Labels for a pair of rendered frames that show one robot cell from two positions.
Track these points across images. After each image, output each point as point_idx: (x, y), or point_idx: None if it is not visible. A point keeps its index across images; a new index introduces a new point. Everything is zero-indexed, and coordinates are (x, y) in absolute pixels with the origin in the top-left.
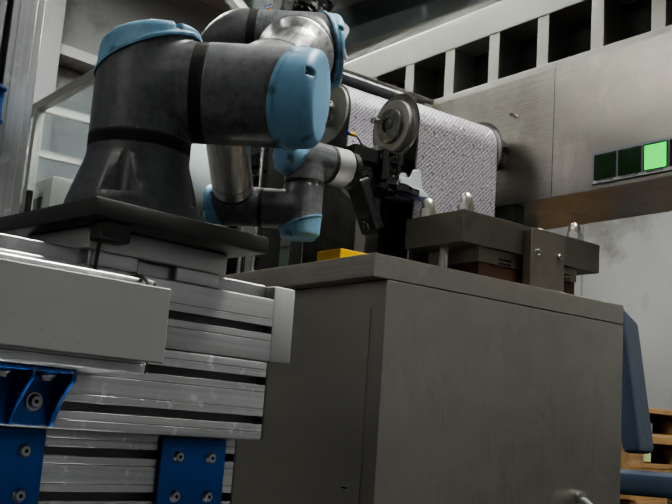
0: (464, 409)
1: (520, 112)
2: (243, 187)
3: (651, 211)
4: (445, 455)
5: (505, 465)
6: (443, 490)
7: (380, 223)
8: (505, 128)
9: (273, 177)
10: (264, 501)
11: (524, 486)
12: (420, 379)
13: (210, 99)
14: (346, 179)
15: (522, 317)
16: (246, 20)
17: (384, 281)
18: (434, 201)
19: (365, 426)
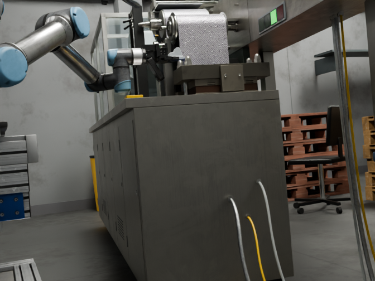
0: (184, 154)
1: (239, 2)
2: (91, 77)
3: (305, 36)
4: (176, 174)
5: (211, 173)
6: (177, 188)
7: (162, 76)
8: (236, 11)
9: None
10: (129, 198)
11: (224, 181)
12: (157, 145)
13: None
14: (139, 61)
15: (213, 108)
16: (42, 20)
17: (133, 108)
18: (192, 58)
19: (136, 168)
